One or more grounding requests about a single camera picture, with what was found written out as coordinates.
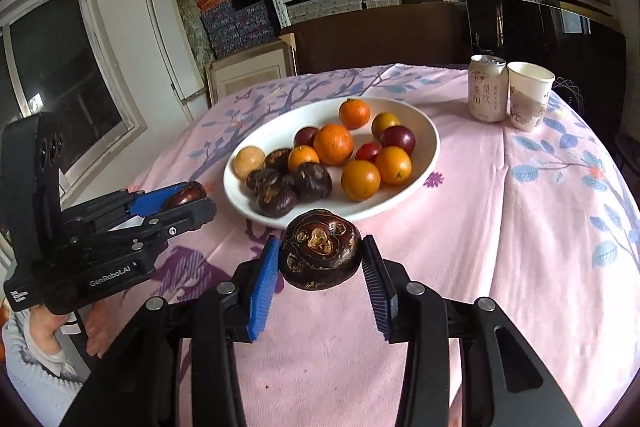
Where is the grey speckled board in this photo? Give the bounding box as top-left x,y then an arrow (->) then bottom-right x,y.
170,0 -> 216,72

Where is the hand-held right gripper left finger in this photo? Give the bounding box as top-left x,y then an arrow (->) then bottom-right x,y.
60,234 -> 283,427

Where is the pale picture frame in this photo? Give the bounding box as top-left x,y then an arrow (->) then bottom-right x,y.
205,42 -> 297,108

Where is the stack of blue patterned boxes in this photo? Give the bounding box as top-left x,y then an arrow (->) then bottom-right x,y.
197,0 -> 278,60

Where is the yellow round fruit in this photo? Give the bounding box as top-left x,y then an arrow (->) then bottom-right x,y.
235,146 -> 267,180

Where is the person's left forearm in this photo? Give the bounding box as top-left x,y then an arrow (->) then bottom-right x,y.
2,312 -> 93,413

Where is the small mandarin orange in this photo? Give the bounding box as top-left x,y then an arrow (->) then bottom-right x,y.
338,98 -> 371,130

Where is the white framed window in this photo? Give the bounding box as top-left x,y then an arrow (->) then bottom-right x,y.
0,0 -> 148,208

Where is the person's left hand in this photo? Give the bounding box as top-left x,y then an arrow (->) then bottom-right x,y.
27,302 -> 108,360

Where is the pale drink can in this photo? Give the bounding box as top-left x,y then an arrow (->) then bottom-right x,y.
468,54 -> 508,122

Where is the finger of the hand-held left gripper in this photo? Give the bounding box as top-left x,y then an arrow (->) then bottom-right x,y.
70,198 -> 218,259
60,181 -> 192,234

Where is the white oval plate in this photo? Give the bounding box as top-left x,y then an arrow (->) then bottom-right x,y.
222,97 -> 441,225

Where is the pink floral tablecloth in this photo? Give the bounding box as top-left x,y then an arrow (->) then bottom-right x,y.
112,63 -> 640,427

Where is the large mandarin orange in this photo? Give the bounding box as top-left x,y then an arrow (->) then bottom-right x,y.
313,124 -> 355,166

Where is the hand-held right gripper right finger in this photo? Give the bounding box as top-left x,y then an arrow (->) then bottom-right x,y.
361,234 -> 583,427

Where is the white paper cup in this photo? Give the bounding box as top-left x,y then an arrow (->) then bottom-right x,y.
506,61 -> 556,132

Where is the large dark red plum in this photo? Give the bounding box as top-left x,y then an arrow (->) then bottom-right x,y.
380,125 -> 417,156

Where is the small red plum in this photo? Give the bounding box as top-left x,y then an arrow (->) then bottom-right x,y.
354,142 -> 384,162

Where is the dark brown cabinet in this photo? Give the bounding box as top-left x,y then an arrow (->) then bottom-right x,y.
280,2 -> 471,75

